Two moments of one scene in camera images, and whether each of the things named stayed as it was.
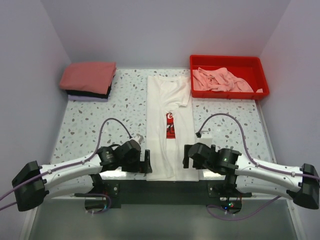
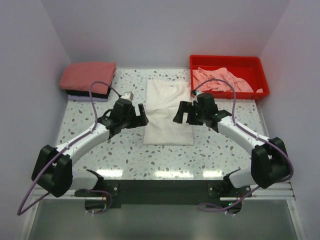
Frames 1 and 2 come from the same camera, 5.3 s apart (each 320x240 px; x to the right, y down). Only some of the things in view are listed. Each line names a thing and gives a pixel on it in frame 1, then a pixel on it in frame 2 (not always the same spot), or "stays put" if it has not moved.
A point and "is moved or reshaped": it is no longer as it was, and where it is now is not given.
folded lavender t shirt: (78, 97) stays put
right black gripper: (186, 159) to (184, 107)
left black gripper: (143, 166) to (142, 122)
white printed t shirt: (170, 125) is moved or reshaped
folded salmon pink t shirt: (90, 77) stays put
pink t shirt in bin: (219, 79) stays put
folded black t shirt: (80, 93) stays put
